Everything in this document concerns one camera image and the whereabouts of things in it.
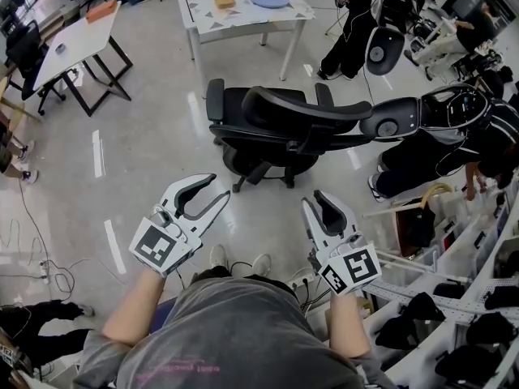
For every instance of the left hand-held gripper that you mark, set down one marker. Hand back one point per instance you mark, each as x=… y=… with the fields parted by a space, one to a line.
x=162 y=243

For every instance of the small grey round object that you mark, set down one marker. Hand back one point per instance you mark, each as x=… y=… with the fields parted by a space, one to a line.
x=61 y=48

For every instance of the orange box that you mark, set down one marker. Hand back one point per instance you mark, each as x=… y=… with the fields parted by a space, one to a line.
x=101 y=11

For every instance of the white side table black legs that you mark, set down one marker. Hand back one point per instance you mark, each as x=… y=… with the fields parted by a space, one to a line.
x=77 y=51

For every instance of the patterned white table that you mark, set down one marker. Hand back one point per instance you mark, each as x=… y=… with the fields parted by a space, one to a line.
x=243 y=14
x=181 y=10

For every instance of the person's grey shirt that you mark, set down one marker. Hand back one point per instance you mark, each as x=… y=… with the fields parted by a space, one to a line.
x=235 y=338

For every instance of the white storage shelf rack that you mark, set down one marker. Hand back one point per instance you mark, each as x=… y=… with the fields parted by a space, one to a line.
x=466 y=266

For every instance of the white power strip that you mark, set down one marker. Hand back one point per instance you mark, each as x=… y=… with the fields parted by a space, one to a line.
x=44 y=272
x=303 y=283

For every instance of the person's black trousers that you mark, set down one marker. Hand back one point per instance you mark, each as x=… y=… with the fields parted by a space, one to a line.
x=211 y=274

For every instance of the person's left white shoe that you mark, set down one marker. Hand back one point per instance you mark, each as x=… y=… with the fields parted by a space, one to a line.
x=219 y=255

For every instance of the black shell backpack rig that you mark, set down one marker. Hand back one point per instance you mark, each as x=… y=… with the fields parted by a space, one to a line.
x=397 y=120

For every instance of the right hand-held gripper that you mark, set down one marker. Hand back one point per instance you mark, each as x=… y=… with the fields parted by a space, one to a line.
x=353 y=268

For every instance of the white shell backpack rig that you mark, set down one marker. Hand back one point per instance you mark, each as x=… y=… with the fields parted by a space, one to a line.
x=385 y=47

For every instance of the person's left forearm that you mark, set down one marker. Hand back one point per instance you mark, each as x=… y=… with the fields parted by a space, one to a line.
x=134 y=310

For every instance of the person's right forearm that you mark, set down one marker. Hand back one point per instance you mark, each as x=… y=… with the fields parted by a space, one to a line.
x=348 y=326

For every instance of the person's white shoe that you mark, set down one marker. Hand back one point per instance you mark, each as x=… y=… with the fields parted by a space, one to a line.
x=219 y=255
x=261 y=263

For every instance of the person's right white shoe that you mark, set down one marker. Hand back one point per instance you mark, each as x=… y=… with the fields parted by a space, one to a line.
x=261 y=263

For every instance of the black office chair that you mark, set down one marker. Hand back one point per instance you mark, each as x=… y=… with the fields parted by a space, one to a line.
x=275 y=128
x=26 y=55

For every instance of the blue chair seat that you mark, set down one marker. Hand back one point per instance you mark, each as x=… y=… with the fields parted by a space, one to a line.
x=162 y=314

